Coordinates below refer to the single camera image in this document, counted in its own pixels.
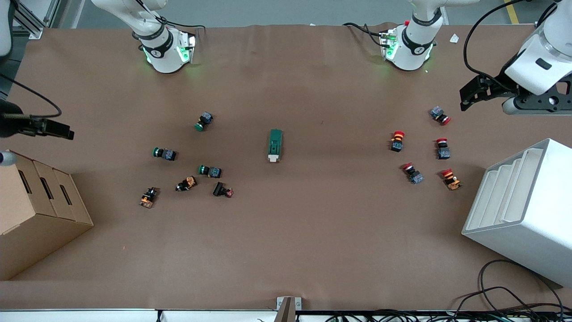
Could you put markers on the black switch red knob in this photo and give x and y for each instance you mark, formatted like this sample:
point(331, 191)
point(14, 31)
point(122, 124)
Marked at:
point(220, 189)

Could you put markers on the brown cardboard box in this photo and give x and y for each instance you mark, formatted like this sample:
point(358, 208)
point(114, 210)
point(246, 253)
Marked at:
point(35, 223)

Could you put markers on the red push button blue block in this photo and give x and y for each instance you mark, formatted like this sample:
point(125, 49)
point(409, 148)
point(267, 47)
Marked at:
point(443, 152)
point(414, 175)
point(439, 113)

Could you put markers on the white table edge rail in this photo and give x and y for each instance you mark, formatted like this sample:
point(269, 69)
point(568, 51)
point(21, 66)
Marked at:
point(89, 316)

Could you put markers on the white paper scrap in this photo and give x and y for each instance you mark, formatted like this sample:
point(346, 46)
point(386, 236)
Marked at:
point(454, 38)

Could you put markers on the green push button blue block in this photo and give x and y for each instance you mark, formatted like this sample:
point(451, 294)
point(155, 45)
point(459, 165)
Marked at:
point(166, 154)
point(212, 171)
point(204, 120)

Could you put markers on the black switch orange block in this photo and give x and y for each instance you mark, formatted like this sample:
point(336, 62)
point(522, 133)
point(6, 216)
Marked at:
point(187, 183)
point(148, 198)

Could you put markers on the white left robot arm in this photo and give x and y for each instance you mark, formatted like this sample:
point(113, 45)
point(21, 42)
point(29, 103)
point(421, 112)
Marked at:
point(413, 44)

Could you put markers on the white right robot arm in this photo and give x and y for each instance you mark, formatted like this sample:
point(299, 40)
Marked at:
point(163, 49)

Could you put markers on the grey metal table bracket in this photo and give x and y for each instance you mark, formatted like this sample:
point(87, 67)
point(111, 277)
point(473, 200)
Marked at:
point(286, 308)

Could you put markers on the aluminium frame profile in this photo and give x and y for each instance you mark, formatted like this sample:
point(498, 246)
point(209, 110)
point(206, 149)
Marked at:
point(543, 27)
point(33, 32)

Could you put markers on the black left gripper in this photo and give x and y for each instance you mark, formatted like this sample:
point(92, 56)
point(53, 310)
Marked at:
point(499, 86)

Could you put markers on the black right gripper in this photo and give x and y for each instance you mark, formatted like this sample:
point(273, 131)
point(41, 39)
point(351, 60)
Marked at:
point(10, 121)

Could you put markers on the white stepped plastic bin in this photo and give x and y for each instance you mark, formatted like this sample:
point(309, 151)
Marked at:
point(527, 232)

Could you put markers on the red yellow emergency stop button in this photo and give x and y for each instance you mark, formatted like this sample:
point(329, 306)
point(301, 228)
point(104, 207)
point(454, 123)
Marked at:
point(397, 142)
point(451, 180)

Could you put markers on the brown table mat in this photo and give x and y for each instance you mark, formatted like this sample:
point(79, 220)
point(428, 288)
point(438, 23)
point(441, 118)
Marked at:
point(313, 232)

